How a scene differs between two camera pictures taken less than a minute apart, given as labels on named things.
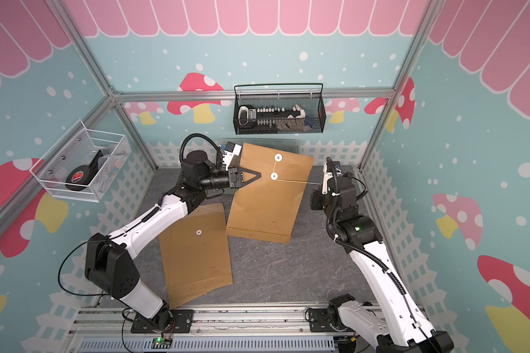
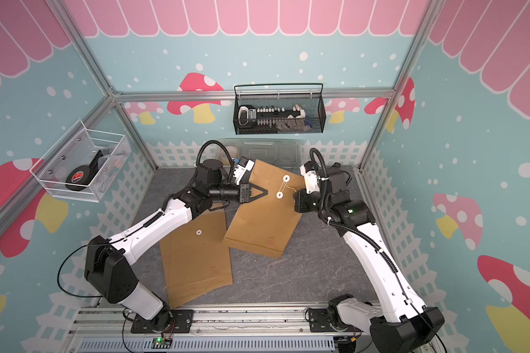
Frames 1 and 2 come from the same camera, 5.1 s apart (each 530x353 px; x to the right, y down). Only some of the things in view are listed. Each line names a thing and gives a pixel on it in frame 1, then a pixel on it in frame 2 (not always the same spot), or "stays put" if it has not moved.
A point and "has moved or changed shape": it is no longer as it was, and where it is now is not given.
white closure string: x=274 y=176 to x=285 y=179
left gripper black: x=238 y=178 to x=244 y=192
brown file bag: x=268 y=207 has moved or changed shape
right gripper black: x=315 y=201 to x=300 y=204
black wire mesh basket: x=279 y=113 stays put
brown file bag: x=196 y=254 stays put
